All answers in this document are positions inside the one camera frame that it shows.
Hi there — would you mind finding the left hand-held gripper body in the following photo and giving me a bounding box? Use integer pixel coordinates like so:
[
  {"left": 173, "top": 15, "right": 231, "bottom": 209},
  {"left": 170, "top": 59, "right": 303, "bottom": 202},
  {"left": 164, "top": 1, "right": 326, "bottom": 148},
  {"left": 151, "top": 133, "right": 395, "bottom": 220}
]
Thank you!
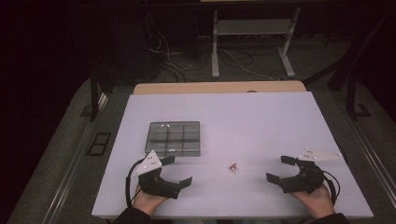
[{"left": 133, "top": 149, "right": 182, "bottom": 200}]

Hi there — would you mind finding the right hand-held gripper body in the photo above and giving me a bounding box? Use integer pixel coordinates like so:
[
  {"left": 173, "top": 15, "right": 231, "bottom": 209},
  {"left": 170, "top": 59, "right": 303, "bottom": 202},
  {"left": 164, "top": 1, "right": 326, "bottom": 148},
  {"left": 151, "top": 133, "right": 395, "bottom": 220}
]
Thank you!
[{"left": 279, "top": 147, "right": 344, "bottom": 194}]

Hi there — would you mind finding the clear grey compartment box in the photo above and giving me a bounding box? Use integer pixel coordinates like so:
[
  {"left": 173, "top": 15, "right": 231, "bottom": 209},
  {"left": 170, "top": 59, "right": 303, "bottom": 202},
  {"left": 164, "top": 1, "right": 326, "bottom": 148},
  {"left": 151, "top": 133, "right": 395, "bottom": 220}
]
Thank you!
[{"left": 144, "top": 120, "right": 202, "bottom": 158}]

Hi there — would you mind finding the person's left hand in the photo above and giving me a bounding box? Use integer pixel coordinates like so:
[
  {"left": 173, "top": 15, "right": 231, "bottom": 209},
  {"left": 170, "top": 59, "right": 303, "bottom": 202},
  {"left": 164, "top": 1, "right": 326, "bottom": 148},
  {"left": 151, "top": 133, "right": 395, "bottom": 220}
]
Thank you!
[{"left": 132, "top": 184, "right": 169, "bottom": 217}]

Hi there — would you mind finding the person's right hand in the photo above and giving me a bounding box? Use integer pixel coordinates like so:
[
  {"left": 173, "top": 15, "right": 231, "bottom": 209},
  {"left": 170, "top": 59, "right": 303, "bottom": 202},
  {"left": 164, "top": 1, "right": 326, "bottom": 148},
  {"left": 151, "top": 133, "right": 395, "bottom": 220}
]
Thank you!
[{"left": 289, "top": 183, "right": 336, "bottom": 220}]

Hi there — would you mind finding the wooden table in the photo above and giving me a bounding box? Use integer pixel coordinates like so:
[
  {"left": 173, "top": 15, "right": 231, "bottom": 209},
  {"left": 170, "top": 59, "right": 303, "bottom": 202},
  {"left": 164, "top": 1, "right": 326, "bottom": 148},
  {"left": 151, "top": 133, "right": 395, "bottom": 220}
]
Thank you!
[{"left": 133, "top": 80, "right": 308, "bottom": 95}]

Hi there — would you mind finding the black upright stand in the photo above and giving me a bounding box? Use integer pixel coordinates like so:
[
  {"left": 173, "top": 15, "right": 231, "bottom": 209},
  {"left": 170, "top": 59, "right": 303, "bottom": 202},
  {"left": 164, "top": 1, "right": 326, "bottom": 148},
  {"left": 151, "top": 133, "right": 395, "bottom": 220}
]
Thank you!
[
  {"left": 79, "top": 60, "right": 109, "bottom": 122},
  {"left": 346, "top": 69, "right": 372, "bottom": 121}
]

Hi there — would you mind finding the black slanted bar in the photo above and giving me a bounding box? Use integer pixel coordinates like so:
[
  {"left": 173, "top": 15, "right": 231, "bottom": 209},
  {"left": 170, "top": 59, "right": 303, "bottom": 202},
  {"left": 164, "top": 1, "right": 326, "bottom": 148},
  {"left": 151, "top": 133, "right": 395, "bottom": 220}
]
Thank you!
[{"left": 302, "top": 8, "right": 396, "bottom": 91}]

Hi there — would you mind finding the grey metal stand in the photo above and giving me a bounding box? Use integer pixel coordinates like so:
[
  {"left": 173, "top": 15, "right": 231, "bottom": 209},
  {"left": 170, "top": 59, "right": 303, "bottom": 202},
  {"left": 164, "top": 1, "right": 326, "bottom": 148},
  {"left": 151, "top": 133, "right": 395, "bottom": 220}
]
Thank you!
[{"left": 211, "top": 7, "right": 302, "bottom": 79}]

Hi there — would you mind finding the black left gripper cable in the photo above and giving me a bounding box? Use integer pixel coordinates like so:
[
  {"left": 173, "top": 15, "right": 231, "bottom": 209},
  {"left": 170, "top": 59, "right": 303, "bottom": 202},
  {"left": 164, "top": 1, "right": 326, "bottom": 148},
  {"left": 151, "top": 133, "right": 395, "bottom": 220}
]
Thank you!
[{"left": 124, "top": 158, "right": 145, "bottom": 209}]

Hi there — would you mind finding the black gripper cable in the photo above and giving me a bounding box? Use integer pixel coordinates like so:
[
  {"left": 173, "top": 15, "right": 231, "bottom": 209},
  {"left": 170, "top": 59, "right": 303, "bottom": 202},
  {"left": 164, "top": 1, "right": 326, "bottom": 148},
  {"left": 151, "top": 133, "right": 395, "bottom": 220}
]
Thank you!
[
  {"left": 322, "top": 169, "right": 341, "bottom": 206},
  {"left": 124, "top": 158, "right": 145, "bottom": 209}
]

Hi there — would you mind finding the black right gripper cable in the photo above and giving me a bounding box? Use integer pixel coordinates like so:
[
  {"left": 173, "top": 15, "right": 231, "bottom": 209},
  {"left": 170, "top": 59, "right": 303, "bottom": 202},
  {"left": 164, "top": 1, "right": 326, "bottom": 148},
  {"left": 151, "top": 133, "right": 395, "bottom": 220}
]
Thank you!
[{"left": 322, "top": 169, "right": 341, "bottom": 206}]

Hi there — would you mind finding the black floor frame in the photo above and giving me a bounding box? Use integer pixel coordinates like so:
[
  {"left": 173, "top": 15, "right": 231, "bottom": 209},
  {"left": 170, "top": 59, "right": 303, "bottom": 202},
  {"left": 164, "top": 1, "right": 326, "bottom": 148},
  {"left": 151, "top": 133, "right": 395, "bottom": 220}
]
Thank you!
[{"left": 86, "top": 132, "right": 112, "bottom": 157}]

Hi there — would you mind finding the white floor cable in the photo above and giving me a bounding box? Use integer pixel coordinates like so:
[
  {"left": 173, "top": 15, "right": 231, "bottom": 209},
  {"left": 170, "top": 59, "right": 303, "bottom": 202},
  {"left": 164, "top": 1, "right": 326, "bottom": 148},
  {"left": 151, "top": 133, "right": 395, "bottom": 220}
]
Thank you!
[{"left": 222, "top": 48, "right": 279, "bottom": 82}]

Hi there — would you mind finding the bundle of floor cables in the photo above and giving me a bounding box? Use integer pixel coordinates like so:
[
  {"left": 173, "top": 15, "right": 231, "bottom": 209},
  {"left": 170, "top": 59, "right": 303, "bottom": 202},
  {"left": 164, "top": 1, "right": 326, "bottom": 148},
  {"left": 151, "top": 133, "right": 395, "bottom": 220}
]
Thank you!
[{"left": 143, "top": 8, "right": 213, "bottom": 82}]

